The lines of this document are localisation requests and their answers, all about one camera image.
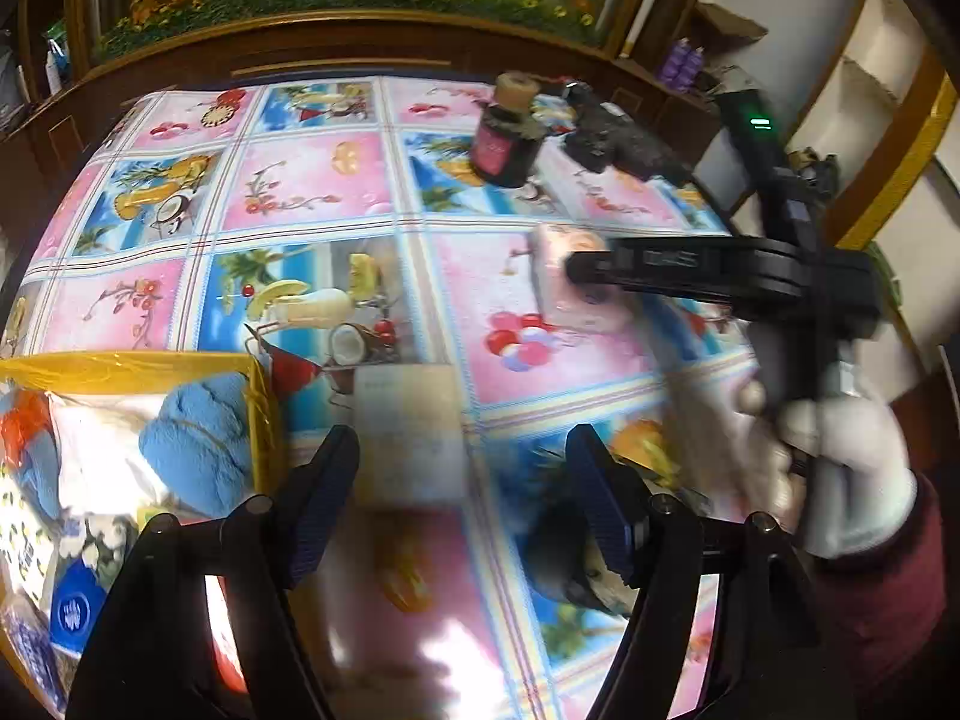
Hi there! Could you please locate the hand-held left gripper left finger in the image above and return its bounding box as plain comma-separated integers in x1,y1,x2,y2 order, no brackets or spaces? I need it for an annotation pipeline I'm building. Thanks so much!
66,426,362,720

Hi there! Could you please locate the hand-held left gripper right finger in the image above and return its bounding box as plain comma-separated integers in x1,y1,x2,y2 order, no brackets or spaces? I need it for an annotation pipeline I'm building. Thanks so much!
565,426,820,720

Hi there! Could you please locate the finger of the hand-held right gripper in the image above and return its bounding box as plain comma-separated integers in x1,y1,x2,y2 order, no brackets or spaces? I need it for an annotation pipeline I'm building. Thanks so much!
562,236,758,295

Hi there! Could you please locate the pink tissue pack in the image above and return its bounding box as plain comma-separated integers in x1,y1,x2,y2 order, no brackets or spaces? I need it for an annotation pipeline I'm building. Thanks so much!
525,223,638,331

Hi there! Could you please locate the white tissue pack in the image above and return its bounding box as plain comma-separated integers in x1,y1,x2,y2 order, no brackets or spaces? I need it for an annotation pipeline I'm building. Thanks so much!
351,364,470,507

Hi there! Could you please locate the blue towel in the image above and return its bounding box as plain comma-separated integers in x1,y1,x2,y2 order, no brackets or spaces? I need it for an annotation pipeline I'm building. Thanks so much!
139,371,256,518

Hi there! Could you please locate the yellow box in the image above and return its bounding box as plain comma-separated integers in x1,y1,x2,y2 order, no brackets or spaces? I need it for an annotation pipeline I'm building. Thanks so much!
0,351,282,720

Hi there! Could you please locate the white cloth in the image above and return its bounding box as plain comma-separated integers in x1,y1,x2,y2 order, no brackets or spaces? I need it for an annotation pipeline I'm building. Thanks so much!
49,397,166,518

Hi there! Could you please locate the person's right forearm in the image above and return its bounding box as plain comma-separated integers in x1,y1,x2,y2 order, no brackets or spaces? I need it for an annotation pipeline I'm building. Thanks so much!
810,472,950,720

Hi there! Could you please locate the person's right hand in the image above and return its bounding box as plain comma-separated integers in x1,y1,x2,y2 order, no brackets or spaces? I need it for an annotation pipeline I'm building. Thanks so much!
731,360,920,560

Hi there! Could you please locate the black metal pot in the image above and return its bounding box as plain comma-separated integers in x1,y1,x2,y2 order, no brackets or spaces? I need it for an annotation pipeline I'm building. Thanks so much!
521,499,646,620

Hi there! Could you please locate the black object on shelf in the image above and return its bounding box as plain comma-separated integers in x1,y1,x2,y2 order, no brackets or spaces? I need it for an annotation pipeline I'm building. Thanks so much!
787,146,841,188

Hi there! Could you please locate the black carved ornament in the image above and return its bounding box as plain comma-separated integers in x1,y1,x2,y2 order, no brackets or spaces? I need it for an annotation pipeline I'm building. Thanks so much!
559,79,687,181

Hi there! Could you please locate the dark jar with wooden lid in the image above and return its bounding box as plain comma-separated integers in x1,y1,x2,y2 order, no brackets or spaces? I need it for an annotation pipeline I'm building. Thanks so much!
471,71,542,188

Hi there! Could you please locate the wooden sideboard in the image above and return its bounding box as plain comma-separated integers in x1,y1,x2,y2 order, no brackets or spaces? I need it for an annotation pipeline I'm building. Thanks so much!
0,11,721,188

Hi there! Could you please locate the white bottle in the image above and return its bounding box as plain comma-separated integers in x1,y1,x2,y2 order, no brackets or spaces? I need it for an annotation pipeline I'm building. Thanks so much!
41,37,68,95

